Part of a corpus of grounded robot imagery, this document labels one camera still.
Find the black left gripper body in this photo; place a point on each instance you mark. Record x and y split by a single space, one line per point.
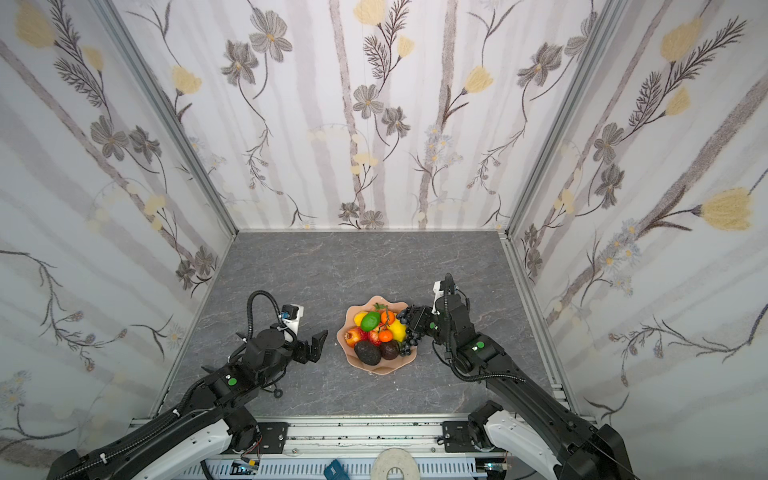
303 349

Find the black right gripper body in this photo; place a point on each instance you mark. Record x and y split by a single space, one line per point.
433 321

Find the dark fake grape bunch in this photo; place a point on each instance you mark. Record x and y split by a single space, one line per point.
407 346

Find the yellow fake lemon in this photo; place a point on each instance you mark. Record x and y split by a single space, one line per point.
398 331
359 317

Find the small orange tangerine with stem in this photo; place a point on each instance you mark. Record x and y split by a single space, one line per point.
387 317

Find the dark brown round fruit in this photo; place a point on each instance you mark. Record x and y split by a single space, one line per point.
389 350

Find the magenta fake dragon fruit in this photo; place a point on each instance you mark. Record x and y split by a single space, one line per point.
374 338

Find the red yellow fake peach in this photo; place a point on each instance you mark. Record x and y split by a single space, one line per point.
353 336

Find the green fake lime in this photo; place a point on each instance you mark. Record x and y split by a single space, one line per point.
370 321

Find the pink scalloped fruit bowl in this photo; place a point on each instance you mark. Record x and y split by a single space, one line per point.
384 367

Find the dark fake avocado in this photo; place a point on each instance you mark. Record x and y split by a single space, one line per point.
367 353

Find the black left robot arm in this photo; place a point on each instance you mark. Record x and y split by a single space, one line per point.
210 418

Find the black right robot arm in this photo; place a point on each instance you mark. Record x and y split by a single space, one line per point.
529 423

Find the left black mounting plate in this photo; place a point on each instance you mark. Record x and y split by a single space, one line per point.
270 437

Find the black mounting plate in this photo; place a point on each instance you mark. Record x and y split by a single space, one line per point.
465 437
270 437

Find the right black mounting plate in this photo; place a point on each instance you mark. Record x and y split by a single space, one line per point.
465 437

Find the white tape roll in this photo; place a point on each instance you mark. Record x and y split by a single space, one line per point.
395 459

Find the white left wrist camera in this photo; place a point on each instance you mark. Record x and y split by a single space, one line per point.
291 315

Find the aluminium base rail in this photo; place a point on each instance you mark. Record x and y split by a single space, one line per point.
313 442

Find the blue tool handle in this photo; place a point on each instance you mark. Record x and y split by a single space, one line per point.
335 471

